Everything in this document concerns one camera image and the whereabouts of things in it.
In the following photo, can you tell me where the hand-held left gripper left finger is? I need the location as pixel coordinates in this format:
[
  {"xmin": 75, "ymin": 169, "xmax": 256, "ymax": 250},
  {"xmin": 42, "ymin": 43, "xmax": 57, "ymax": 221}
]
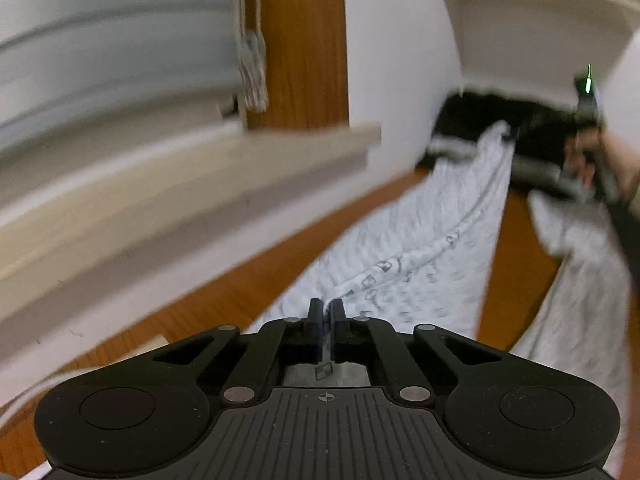
[{"xmin": 152, "ymin": 299, "xmax": 328, "ymax": 403}]

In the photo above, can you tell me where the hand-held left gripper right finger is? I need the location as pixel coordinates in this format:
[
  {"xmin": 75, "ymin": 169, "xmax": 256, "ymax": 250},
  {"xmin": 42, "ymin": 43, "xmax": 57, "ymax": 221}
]
[{"xmin": 330, "ymin": 299, "xmax": 506, "ymax": 403}]

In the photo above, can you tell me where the white patterned garment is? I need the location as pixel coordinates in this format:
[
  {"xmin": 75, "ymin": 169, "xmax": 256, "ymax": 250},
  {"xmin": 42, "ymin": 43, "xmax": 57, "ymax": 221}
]
[{"xmin": 250, "ymin": 121, "xmax": 636, "ymax": 480}]

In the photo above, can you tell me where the person's right hand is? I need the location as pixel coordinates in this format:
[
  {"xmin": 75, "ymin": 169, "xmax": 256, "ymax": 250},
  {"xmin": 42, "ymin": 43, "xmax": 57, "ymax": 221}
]
[{"xmin": 562, "ymin": 127, "xmax": 640, "ymax": 201}]

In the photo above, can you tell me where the black fleece garment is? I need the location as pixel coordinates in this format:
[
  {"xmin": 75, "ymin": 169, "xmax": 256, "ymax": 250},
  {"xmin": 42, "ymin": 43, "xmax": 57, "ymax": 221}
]
[{"xmin": 425, "ymin": 87, "xmax": 581, "ymax": 201}]

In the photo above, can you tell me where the white shelf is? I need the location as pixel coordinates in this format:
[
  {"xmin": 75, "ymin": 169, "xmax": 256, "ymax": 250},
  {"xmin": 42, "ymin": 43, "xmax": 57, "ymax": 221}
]
[{"xmin": 432, "ymin": 0, "xmax": 640, "ymax": 91}]

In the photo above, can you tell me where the beige window sill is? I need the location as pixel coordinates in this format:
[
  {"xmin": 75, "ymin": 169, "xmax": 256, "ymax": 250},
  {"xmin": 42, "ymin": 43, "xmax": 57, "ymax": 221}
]
[{"xmin": 0, "ymin": 122, "xmax": 383, "ymax": 331}]

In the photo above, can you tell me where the grey window blind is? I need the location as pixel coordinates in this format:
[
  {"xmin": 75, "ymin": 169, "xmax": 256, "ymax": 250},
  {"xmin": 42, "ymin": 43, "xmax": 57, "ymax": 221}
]
[{"xmin": 0, "ymin": 0, "xmax": 246, "ymax": 146}]

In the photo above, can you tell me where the blind pull chain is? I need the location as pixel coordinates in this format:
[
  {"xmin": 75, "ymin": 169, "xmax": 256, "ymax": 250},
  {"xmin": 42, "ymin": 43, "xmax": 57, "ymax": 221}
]
[{"xmin": 235, "ymin": 0, "xmax": 271, "ymax": 113}]

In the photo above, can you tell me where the wooden window frame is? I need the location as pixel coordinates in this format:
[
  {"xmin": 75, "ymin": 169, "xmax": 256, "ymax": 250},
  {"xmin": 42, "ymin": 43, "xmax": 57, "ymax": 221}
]
[{"xmin": 242, "ymin": 0, "xmax": 351, "ymax": 131}]

